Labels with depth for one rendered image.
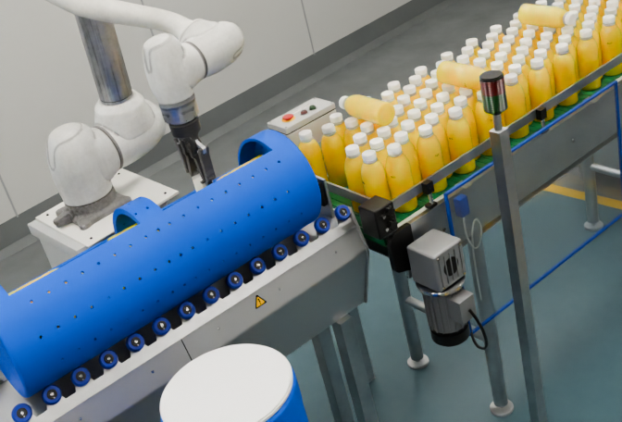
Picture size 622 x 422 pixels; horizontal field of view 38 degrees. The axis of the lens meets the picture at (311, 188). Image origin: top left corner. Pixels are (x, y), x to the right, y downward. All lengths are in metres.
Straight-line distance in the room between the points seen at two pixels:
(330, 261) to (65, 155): 0.83
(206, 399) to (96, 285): 0.41
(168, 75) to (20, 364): 0.73
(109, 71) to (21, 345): 0.96
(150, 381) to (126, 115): 0.86
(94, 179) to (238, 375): 1.01
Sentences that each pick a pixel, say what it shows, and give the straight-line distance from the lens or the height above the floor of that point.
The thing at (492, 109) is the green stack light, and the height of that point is 1.17.
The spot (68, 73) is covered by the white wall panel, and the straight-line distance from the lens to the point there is 5.13.
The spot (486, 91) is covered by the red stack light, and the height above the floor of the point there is 1.23.
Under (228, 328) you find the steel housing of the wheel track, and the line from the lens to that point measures 2.31.
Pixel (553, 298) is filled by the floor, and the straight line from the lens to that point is 3.62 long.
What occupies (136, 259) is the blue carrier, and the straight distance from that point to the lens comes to 2.11.
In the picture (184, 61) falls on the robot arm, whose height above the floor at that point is 1.53.
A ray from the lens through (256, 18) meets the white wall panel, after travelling 5.82.
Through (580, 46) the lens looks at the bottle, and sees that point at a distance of 3.03.
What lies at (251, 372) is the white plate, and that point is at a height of 1.04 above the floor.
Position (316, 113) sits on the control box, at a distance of 2.78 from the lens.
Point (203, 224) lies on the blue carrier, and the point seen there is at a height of 1.16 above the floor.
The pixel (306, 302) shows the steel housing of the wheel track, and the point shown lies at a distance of 2.45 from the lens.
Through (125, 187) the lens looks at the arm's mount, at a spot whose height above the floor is 1.01.
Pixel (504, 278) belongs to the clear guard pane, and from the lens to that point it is 2.80.
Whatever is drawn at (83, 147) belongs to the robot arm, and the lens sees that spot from 2.66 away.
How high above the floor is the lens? 2.18
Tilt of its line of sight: 28 degrees down
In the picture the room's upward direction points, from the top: 14 degrees counter-clockwise
